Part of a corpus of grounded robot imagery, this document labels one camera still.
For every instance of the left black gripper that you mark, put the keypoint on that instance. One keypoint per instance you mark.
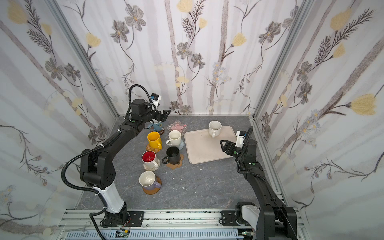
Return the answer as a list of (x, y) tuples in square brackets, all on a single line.
[(160, 114)]

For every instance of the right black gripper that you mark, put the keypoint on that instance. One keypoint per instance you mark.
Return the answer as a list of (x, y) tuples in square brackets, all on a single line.
[(231, 148)]

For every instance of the blue mug white inside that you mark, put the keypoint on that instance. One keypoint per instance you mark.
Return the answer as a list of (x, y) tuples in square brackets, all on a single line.
[(157, 124)]

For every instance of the pink flower coaster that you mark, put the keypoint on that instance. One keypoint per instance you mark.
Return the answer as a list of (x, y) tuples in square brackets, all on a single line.
[(178, 126)]

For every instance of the dark brown round coaster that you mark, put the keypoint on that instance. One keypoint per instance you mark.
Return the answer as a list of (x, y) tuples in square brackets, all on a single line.
[(160, 131)]

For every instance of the beige serving tray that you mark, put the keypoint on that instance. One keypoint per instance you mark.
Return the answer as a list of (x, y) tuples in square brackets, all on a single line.
[(202, 148)]

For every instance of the yellow mug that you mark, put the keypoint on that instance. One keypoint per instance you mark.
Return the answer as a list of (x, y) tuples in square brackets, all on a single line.
[(155, 141)]

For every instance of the grey round felt coaster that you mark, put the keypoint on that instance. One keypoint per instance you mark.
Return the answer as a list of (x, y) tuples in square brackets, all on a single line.
[(181, 146)]

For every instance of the black mug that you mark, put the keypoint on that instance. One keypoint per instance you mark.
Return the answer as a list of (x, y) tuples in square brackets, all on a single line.
[(172, 157)]

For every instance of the white mug red inside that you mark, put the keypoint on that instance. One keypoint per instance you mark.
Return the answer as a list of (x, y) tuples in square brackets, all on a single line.
[(148, 156)]

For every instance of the brown paw print coaster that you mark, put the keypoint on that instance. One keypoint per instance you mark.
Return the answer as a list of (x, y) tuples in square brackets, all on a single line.
[(173, 167)]

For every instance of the lavender mug white inside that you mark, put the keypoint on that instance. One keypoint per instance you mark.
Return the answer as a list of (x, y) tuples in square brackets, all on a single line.
[(148, 181)]

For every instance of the rattan woven round coaster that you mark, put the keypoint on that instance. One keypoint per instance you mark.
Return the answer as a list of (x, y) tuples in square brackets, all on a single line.
[(151, 149)]

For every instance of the woven multicolour round coaster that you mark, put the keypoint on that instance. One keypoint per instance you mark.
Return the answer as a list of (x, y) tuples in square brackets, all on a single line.
[(152, 165)]

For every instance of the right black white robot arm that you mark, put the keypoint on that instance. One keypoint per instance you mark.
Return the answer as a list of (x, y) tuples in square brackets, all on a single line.
[(272, 220)]

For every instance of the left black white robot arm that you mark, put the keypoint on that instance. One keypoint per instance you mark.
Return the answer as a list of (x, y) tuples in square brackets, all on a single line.
[(97, 170)]

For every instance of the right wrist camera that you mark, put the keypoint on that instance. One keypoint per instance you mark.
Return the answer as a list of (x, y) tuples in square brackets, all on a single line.
[(241, 136)]

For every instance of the white slotted cable duct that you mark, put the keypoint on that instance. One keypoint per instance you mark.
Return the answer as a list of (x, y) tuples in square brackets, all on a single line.
[(174, 234)]

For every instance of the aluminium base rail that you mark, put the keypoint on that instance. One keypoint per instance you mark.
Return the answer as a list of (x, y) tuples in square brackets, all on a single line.
[(77, 225)]

